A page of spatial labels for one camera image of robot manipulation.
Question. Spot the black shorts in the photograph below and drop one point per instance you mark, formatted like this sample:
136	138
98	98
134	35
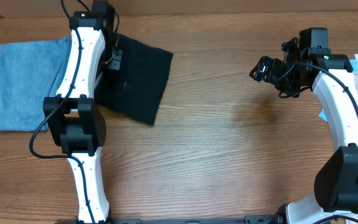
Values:
136	89

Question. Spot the blue denim cloth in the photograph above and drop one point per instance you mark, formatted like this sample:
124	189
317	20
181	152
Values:
29	72

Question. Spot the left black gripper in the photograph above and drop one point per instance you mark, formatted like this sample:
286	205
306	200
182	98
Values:
115	64

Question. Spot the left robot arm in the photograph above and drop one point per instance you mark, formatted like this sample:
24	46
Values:
74	120

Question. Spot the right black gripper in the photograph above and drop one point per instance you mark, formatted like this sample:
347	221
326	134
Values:
269	69

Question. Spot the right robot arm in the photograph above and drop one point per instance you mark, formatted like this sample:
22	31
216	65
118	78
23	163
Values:
309	64

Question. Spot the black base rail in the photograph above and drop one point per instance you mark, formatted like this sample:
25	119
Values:
194	221

